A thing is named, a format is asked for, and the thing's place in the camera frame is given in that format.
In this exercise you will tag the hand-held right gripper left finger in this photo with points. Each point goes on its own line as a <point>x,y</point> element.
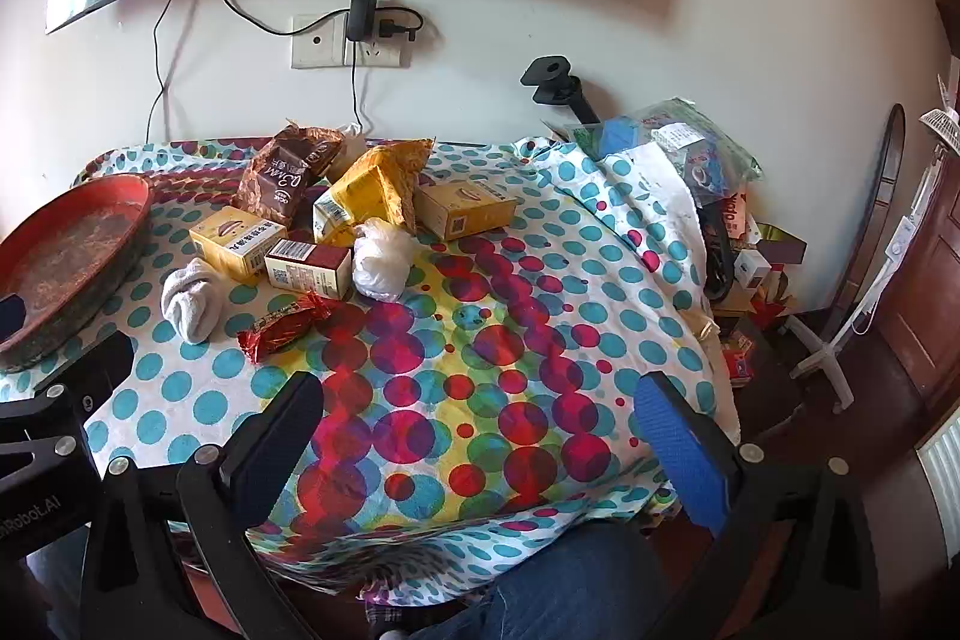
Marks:
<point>277,437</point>

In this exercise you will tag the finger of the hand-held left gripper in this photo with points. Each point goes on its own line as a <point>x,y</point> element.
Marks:
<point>11,317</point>
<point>97,366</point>

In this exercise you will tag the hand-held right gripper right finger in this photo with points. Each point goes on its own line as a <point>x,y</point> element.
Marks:
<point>679,452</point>

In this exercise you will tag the red plastic basin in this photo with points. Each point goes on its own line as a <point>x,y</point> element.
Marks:
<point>67,250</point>

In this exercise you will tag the red snack packet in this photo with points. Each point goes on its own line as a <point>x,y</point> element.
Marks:
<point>281,325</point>

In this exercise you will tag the white sock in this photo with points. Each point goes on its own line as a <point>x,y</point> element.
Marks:
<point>191,302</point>

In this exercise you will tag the brown and cream box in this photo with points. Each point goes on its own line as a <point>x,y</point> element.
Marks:
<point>307,269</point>

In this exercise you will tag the yellow carton box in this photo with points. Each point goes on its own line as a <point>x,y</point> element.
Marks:
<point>232,235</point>
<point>465,209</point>

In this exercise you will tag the white plastic bag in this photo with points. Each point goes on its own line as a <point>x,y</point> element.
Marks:
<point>382,269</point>

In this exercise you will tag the yellow snack bag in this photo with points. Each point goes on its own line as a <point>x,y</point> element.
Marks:
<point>375,175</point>

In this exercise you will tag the small red packet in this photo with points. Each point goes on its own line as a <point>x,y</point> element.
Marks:
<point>739,359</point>

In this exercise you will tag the person's leg in jeans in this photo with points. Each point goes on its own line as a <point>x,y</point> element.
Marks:
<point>555,587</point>

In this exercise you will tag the small white box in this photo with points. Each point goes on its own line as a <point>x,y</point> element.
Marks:
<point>751,269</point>

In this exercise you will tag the polka dot tablecloth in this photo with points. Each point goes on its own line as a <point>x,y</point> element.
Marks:
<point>487,385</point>

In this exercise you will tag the dark brown box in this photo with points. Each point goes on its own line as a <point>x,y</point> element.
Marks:
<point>784,246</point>

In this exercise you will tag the red printed packet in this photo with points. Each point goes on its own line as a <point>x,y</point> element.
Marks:
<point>733,212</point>

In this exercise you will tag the brown snack bag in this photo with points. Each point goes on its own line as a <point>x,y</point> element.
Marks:
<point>281,175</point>

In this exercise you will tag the white radiator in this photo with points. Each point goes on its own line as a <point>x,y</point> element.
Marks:
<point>945,467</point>

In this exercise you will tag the clear bag of items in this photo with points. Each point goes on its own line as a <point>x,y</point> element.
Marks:
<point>712,160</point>

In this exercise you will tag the white standing fan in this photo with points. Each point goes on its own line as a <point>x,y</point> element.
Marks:
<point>898,239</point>

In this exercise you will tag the white crumpled tissue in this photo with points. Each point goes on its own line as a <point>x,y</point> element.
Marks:
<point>351,136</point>

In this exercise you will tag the brown wooden door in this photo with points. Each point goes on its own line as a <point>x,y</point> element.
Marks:
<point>937,280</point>

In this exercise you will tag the blue packet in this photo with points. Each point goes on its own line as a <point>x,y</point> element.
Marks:
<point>626,136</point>

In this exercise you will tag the black plug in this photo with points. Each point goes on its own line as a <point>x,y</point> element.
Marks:
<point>390,29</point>

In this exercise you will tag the black power adapter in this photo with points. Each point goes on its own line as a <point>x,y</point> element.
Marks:
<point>360,14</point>

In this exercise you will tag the white wall socket plate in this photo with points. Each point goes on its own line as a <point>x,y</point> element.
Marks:
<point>315,44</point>

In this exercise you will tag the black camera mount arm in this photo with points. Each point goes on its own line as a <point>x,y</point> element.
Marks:
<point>547,70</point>

